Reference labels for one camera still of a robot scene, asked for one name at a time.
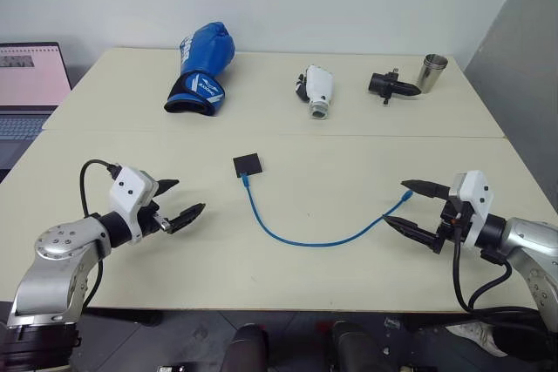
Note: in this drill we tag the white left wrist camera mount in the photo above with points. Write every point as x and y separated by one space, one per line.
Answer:
128 198

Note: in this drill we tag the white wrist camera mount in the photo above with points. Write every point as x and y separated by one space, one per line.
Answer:
128 198
477 202

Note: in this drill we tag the stainless steel cup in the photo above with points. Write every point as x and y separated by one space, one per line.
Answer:
430 72

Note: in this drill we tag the blue boxing glove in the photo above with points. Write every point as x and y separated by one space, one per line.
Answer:
200 71

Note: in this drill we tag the open laptop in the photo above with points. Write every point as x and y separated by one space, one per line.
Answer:
24 93

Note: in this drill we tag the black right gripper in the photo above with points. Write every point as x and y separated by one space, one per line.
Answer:
453 224

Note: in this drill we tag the dark rounded robot knee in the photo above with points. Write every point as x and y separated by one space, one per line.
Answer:
248 348
355 346

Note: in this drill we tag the small black square box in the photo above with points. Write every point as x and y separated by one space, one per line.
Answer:
249 164

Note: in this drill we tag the white sneaker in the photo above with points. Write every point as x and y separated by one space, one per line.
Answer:
475 335

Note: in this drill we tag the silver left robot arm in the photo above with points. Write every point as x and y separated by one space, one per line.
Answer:
56 254

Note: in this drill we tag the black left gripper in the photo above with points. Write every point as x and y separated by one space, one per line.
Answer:
153 214

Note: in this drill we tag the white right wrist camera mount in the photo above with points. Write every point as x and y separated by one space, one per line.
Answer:
477 202

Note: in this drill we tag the white robotic hand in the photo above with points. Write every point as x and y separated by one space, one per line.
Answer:
318 86

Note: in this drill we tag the spare black gripper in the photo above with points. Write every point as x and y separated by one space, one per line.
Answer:
390 84

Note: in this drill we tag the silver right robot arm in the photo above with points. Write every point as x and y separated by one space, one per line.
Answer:
525 254

